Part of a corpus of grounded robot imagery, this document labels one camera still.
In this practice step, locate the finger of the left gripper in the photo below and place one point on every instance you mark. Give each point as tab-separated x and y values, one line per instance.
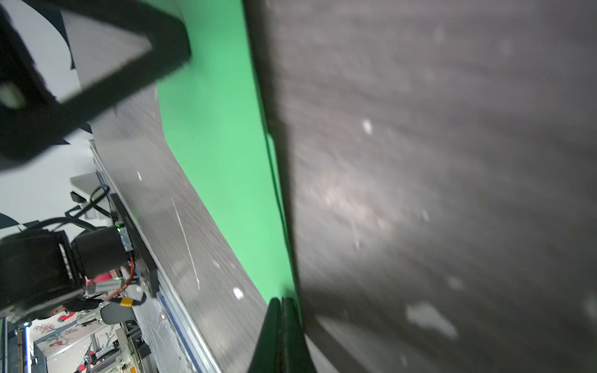
28	131

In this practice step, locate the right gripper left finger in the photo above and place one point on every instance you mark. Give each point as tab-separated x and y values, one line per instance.
267	354

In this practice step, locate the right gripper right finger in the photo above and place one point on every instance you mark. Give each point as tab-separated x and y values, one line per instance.
295	355

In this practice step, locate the green square paper sheet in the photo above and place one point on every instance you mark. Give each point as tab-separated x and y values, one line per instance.
214	123

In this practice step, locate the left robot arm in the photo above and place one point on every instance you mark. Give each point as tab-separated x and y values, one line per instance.
42	270

